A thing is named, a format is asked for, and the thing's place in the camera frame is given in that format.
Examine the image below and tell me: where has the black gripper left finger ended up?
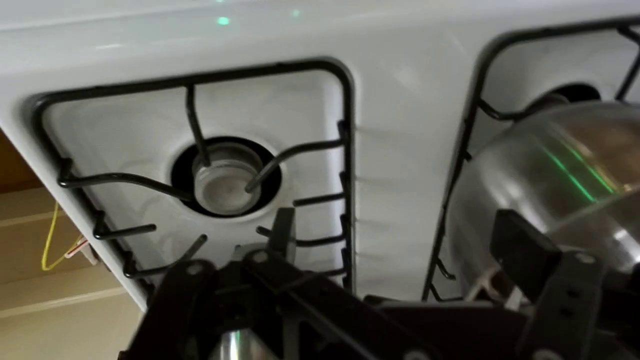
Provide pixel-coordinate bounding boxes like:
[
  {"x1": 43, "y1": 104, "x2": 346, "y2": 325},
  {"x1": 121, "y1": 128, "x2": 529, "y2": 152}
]
[{"x1": 118, "y1": 206, "x2": 436, "y2": 360}]

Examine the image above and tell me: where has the thin yellow cable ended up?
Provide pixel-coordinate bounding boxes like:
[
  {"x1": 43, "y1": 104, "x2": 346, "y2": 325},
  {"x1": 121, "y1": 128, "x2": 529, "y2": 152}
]
[{"x1": 38, "y1": 203, "x2": 90, "y2": 273}]

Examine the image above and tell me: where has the silver metal bowl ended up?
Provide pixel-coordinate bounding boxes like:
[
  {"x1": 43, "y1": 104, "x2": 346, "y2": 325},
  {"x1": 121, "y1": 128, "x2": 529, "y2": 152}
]
[{"x1": 439, "y1": 97, "x2": 640, "y2": 305}]

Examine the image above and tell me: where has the white gas stove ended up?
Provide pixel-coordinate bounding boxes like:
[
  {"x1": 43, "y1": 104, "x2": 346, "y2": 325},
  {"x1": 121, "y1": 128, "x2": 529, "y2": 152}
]
[{"x1": 0, "y1": 0, "x2": 640, "y2": 311}]

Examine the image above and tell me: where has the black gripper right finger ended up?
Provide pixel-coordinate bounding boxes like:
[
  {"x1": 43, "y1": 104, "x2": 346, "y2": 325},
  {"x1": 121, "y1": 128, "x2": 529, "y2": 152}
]
[{"x1": 490, "y1": 208, "x2": 640, "y2": 360}]

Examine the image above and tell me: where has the round gas burner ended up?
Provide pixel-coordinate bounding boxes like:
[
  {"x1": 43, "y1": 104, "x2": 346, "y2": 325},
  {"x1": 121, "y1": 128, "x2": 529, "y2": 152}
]
[{"x1": 169, "y1": 135, "x2": 283, "y2": 220}]

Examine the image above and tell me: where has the black double burner grate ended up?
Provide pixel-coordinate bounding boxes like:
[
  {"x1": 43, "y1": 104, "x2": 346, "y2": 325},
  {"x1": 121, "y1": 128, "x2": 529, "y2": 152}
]
[
  {"x1": 419, "y1": 17, "x2": 640, "y2": 304},
  {"x1": 30, "y1": 57, "x2": 355, "y2": 296}
]

